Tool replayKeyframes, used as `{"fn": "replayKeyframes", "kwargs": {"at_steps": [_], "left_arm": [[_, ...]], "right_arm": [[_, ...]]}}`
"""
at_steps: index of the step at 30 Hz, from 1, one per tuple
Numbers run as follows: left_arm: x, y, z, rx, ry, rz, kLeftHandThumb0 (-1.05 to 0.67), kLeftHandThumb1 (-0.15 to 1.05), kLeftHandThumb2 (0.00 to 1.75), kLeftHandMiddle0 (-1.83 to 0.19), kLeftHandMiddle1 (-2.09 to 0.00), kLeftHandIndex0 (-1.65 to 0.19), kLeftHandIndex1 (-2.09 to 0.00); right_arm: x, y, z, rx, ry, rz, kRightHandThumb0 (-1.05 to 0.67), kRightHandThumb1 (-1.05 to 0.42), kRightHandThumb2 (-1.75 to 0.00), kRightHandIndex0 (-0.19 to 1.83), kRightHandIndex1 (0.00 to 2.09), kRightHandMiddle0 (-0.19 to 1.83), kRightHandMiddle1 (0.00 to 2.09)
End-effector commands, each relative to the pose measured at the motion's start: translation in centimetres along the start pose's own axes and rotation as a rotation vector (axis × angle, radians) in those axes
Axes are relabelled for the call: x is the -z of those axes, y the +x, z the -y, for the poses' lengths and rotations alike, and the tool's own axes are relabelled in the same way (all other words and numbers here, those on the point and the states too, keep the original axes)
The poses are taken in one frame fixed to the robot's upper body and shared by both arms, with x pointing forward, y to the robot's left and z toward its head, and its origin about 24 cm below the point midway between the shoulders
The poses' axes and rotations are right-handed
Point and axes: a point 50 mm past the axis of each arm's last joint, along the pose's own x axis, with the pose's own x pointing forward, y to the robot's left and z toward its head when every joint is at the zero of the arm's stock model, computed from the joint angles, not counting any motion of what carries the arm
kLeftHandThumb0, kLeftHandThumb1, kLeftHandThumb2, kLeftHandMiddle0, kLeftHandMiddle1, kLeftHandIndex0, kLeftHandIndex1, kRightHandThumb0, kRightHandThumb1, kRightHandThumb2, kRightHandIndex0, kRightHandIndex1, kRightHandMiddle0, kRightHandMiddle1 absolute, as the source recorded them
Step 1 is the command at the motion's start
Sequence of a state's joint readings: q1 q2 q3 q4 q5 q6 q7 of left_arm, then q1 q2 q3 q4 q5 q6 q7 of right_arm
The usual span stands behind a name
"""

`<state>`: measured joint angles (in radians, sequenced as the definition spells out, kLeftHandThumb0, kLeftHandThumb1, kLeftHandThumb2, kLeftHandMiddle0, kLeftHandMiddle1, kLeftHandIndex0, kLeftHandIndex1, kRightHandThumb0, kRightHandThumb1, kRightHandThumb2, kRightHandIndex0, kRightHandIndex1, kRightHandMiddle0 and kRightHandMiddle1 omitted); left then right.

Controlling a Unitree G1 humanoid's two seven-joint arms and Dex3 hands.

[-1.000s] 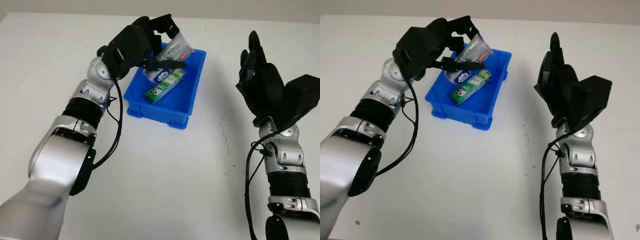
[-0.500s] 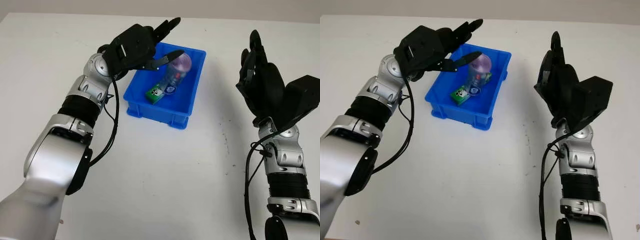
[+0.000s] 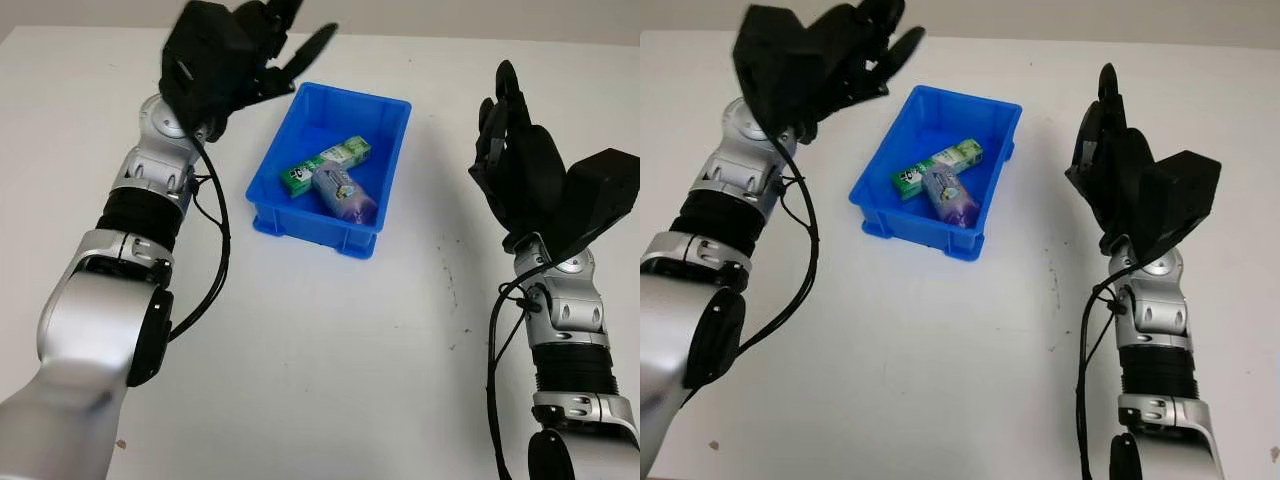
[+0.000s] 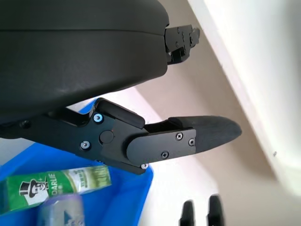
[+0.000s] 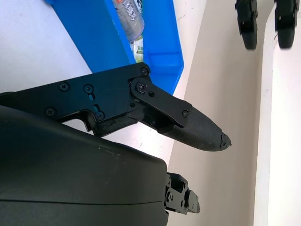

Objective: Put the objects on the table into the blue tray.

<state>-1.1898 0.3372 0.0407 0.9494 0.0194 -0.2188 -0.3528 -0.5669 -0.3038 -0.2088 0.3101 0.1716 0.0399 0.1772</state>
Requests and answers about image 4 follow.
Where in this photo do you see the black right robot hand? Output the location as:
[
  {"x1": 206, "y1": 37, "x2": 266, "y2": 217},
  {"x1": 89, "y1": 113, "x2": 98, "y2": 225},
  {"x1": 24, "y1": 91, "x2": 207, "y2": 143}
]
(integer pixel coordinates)
[{"x1": 179, "y1": 194, "x2": 224, "y2": 226}]

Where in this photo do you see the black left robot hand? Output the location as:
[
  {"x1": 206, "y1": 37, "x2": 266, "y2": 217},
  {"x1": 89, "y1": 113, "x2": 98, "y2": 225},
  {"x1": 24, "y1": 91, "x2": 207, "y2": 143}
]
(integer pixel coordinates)
[{"x1": 0, "y1": 0, "x2": 243, "y2": 176}]

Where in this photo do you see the green toothpaste box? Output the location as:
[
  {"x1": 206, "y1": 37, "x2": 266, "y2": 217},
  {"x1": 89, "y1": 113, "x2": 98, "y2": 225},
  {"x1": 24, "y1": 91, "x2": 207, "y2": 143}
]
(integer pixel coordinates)
[{"x1": 0, "y1": 164, "x2": 112, "y2": 213}]

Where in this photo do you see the purple garbage bag roll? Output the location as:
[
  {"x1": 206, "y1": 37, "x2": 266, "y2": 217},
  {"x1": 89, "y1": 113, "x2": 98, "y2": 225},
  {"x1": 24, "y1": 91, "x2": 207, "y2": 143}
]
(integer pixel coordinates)
[{"x1": 37, "y1": 194, "x2": 86, "y2": 226}]

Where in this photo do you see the blue plastic tray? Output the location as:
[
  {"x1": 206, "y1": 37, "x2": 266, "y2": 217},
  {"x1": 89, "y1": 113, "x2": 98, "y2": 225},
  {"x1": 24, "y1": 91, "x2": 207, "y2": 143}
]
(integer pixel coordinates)
[{"x1": 0, "y1": 98, "x2": 155, "y2": 226}]

